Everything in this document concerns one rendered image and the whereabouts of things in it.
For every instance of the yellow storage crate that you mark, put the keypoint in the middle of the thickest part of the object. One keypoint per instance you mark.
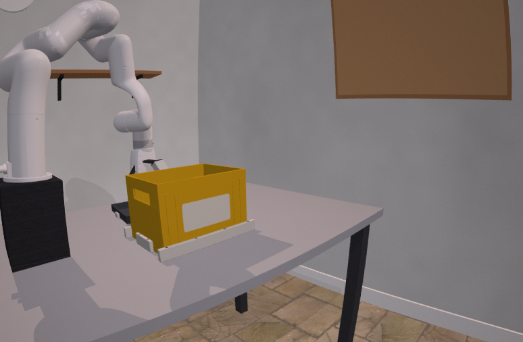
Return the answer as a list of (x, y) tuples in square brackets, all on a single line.
[(203, 198)]

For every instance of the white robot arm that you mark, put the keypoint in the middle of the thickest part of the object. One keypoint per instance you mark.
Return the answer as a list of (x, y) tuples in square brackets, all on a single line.
[(25, 73)]

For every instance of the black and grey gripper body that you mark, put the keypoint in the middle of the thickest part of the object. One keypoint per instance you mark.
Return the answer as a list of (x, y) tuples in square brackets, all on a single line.
[(138, 156)]

